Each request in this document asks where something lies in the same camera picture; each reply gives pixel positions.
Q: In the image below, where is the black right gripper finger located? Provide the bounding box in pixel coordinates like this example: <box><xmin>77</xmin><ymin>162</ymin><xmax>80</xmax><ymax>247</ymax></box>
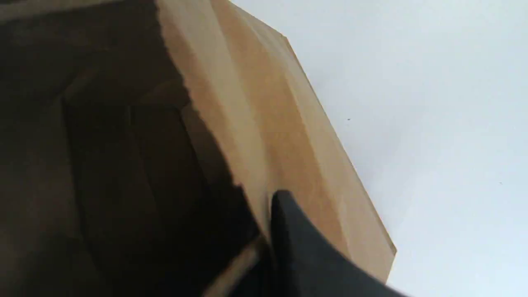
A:
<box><xmin>270</xmin><ymin>190</ymin><xmax>401</xmax><ymax>297</ymax></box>

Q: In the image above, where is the brown paper bag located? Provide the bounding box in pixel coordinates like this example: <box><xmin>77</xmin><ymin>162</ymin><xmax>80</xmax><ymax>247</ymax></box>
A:
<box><xmin>0</xmin><ymin>0</ymin><xmax>396</xmax><ymax>297</ymax></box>

